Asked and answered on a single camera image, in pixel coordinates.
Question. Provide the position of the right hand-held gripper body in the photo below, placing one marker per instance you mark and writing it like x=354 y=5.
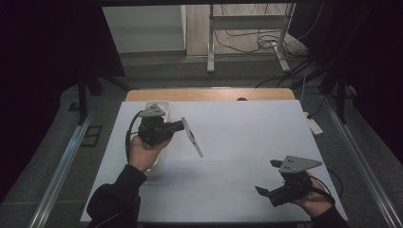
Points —
x=291 y=186

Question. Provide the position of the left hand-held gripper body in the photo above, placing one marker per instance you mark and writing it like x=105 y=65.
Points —
x=153 y=126

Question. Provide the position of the person's right hand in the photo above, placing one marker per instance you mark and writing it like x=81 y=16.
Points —
x=315 y=201

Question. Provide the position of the person's left hand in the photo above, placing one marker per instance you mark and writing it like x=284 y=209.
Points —
x=142 y=155

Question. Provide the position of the wooden table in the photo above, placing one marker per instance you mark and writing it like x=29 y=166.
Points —
x=209 y=94

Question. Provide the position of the white power strip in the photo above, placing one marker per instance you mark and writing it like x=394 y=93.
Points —
x=313 y=125

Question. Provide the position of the black floor socket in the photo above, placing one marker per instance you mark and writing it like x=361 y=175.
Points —
x=92 y=136

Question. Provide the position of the black stand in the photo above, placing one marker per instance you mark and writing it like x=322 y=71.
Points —
x=84 y=95
x=340 y=95

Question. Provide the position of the white cabinet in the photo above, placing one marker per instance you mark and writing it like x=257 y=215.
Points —
x=142 y=28

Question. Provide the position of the black curtain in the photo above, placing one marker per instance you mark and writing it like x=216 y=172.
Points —
x=374 y=63
x=41 y=79

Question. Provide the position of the aluminium rail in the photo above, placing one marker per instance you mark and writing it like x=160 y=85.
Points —
x=364 y=161
x=60 y=177

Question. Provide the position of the grey metal stand frame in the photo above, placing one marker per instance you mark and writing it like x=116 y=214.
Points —
x=247 y=22

